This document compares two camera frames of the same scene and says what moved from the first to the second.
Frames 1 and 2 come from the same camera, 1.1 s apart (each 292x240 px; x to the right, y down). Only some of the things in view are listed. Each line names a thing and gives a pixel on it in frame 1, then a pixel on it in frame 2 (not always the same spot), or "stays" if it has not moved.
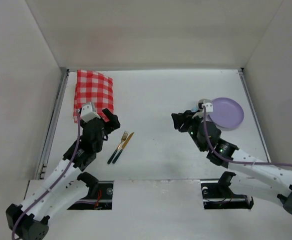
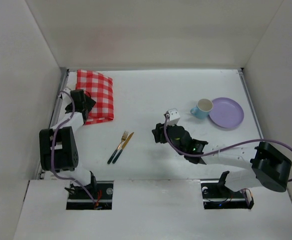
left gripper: [105, 120] to [87, 104]
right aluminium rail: [244, 80] stays
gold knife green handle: [125, 144] stays
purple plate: [227, 113] stays
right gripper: [186, 120] to [159, 133]
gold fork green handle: [124, 136] stays
